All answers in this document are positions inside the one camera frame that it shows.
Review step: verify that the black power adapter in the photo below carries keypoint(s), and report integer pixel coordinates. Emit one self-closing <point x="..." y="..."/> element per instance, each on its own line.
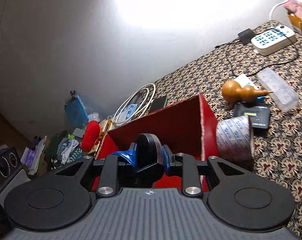
<point x="246" y="36"/>

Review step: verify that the red cardboard box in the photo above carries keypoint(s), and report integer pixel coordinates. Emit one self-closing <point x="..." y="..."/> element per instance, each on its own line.
<point x="187" y="127"/>

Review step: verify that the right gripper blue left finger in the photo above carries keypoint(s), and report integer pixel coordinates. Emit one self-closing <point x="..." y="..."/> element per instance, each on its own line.
<point x="129" y="156"/>

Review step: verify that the brown gourd ornament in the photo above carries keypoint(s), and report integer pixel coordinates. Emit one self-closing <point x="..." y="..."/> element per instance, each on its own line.
<point x="232" y="92"/>

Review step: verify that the black smartphone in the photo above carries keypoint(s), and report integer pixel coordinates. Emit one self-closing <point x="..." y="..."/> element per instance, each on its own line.
<point x="158" y="103"/>

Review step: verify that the clear plastic case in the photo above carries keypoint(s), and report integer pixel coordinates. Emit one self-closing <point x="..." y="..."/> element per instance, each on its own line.
<point x="282" y="93"/>

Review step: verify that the white power strip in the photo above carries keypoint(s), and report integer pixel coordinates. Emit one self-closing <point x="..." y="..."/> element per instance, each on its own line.
<point x="273" y="39"/>

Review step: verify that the black speaker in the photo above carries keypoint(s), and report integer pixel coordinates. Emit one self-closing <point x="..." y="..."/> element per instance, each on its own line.
<point x="10" y="166"/>

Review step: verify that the black card device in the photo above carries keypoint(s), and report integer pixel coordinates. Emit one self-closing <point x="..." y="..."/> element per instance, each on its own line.
<point x="259" y="113"/>

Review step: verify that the patterned paper cup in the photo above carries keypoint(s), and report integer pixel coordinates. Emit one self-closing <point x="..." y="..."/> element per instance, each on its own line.
<point x="234" y="138"/>

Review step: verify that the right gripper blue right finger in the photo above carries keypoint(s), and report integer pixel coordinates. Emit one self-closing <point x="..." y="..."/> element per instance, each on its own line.
<point x="167" y="160"/>

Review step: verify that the blue plastic bag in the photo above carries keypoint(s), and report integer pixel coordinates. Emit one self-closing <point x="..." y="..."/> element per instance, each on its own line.
<point x="75" y="111"/>

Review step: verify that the patterned tablecloth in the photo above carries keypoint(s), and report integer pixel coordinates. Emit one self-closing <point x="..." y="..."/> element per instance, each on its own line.
<point x="278" y="152"/>

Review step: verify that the pile of patterned cloths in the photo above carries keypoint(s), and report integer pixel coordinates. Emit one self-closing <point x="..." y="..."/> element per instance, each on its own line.
<point x="63" y="148"/>

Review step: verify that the black round disc object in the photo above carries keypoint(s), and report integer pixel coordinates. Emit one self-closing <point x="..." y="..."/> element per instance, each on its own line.
<point x="148" y="150"/>

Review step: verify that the red plush cushion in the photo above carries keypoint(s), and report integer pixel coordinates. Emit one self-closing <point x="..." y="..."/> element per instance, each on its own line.
<point x="90" y="136"/>

